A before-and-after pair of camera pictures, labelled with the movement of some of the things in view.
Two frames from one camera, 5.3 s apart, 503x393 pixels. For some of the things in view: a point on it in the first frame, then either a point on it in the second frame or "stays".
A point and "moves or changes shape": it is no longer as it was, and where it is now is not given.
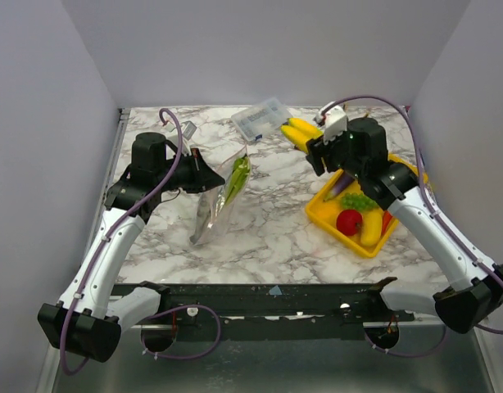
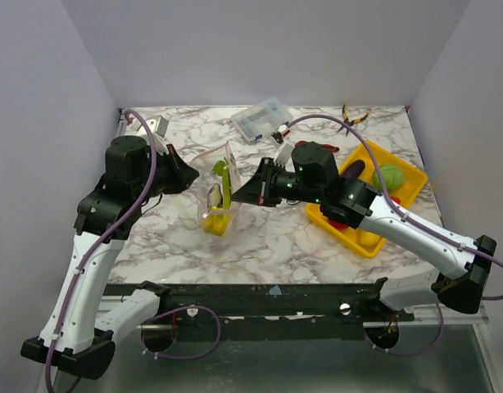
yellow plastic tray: [326, 211] stays
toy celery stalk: [240, 174] → [221, 168]
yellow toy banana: [298, 132] → [217, 221]
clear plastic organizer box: [260, 119] stays
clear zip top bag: [219, 202] moves or changes shape
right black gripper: [321, 150] → [266, 182]
